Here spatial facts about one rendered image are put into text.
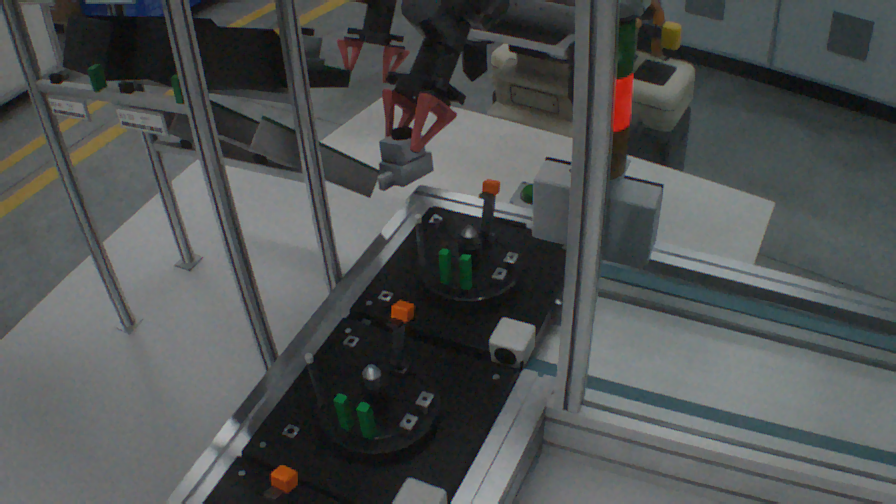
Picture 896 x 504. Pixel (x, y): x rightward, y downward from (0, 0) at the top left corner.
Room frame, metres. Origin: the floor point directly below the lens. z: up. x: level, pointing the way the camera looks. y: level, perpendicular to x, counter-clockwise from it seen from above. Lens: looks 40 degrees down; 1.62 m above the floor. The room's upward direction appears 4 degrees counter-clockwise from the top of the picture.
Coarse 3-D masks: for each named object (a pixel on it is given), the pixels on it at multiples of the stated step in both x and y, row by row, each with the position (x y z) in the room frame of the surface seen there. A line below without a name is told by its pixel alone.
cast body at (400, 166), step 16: (400, 128) 0.87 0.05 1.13; (384, 144) 0.84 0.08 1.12; (400, 144) 0.83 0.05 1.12; (384, 160) 0.84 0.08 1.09; (400, 160) 0.82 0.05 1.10; (416, 160) 0.84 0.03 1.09; (432, 160) 0.86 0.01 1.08; (384, 176) 0.81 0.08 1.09; (400, 176) 0.81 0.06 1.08; (416, 176) 0.83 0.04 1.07
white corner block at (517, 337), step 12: (504, 324) 0.62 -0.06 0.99; (516, 324) 0.62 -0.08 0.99; (528, 324) 0.62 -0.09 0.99; (492, 336) 0.60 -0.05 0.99; (504, 336) 0.60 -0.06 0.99; (516, 336) 0.60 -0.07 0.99; (528, 336) 0.60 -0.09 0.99; (492, 348) 0.59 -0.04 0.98; (504, 348) 0.59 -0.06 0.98; (516, 348) 0.58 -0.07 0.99; (528, 348) 0.59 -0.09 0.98; (492, 360) 0.59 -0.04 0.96; (504, 360) 0.58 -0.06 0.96; (516, 360) 0.58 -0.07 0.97
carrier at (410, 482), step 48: (336, 336) 0.64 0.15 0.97; (384, 336) 0.63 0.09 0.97; (336, 384) 0.54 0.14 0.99; (384, 384) 0.51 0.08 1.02; (432, 384) 0.53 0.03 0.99; (480, 384) 0.54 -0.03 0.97; (336, 432) 0.47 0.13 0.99; (384, 432) 0.47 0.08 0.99; (432, 432) 0.47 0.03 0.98; (480, 432) 0.47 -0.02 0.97; (336, 480) 0.42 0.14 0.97; (384, 480) 0.42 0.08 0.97; (432, 480) 0.41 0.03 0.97
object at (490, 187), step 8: (488, 184) 0.80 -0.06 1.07; (496, 184) 0.80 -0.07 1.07; (488, 192) 0.79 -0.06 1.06; (496, 192) 0.79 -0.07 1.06; (488, 200) 0.79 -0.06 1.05; (488, 208) 0.79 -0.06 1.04; (488, 216) 0.78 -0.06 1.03; (488, 224) 0.78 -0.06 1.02; (480, 232) 0.78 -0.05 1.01; (488, 232) 0.78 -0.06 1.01
